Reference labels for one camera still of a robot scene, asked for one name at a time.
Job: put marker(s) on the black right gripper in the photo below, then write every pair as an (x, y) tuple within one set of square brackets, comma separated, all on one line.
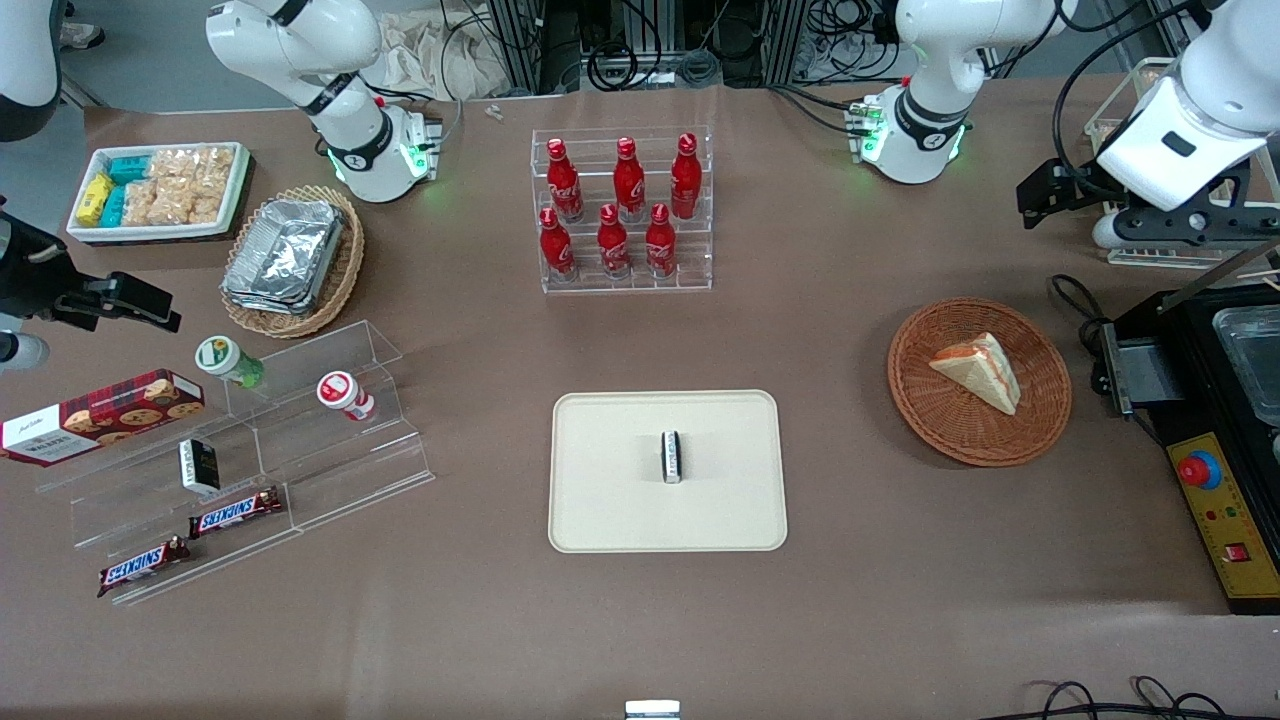
[(30, 277)]

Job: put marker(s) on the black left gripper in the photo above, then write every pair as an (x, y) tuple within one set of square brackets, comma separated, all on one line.
[(1086, 184)]

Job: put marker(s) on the triangular sandwich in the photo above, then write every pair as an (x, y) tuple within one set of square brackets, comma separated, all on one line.
[(985, 375)]

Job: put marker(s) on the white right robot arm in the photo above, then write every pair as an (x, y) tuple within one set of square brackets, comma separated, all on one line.
[(352, 150)]

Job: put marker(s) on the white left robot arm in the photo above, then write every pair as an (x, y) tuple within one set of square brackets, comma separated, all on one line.
[(930, 120)]

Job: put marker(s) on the white rectangular snack tray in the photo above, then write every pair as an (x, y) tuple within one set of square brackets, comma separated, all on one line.
[(230, 205)]

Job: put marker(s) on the oval wicker basket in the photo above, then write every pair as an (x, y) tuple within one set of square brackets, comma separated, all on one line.
[(345, 265)]

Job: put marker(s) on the round brown wicker basket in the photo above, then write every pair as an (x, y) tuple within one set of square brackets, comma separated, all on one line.
[(930, 410)]

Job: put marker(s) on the beige plastic tray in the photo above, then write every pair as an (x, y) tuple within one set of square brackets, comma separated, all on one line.
[(620, 500)]

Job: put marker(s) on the teal snack packet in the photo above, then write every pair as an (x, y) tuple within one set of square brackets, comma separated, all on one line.
[(113, 207), (128, 168)]

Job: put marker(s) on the green lidded cup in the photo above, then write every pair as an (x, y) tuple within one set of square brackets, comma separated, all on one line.
[(225, 360)]

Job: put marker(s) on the clear rice cracker bag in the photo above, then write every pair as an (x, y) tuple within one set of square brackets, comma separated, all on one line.
[(207, 198), (155, 203), (190, 165)]

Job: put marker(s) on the yellow snack packet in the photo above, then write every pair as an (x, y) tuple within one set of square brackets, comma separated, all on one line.
[(95, 198)]

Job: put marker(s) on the red tartan cookie box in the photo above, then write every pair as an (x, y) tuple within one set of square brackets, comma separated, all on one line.
[(100, 415)]

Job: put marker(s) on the stacked aluminium foil trays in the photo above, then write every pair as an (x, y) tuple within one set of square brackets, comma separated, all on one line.
[(285, 255)]

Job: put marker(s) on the small black box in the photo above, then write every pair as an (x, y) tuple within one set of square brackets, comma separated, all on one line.
[(199, 465)]

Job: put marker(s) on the grey metal bar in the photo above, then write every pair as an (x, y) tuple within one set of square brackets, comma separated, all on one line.
[(1215, 270)]

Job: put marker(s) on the red white lidded cup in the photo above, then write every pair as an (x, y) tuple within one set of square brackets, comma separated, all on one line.
[(343, 393)]

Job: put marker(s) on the brown snickers bar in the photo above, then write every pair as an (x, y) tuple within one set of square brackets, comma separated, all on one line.
[(143, 567), (235, 513)]

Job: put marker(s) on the black sealing machine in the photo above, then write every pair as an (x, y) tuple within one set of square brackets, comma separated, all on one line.
[(1195, 400)]

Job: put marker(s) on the clear acrylic stepped shelf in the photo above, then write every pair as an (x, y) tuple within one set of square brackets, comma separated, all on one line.
[(330, 470)]

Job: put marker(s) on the clear plastic container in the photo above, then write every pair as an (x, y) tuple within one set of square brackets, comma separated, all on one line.
[(1255, 360)]

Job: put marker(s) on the grey shoe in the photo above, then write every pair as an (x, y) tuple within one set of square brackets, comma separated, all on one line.
[(80, 36)]

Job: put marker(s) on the red emergency stop button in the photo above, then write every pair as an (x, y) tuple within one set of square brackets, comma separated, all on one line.
[(1199, 470)]

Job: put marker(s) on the red cola bottle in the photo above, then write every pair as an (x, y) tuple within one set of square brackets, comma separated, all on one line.
[(686, 185), (556, 250), (628, 185), (613, 248), (660, 248), (564, 185)]

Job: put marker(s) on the crumpled white cloth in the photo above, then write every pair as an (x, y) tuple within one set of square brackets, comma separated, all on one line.
[(420, 55)]

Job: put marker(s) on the clear acrylic bottle rack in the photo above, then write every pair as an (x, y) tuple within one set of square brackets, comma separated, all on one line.
[(620, 285)]

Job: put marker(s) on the small black white packet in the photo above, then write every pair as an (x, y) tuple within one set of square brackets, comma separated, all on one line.
[(671, 458)]

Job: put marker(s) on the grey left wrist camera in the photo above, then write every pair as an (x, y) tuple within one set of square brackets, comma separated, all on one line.
[(1108, 230)]

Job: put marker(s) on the aluminium frame rack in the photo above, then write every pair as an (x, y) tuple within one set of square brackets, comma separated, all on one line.
[(520, 45)]

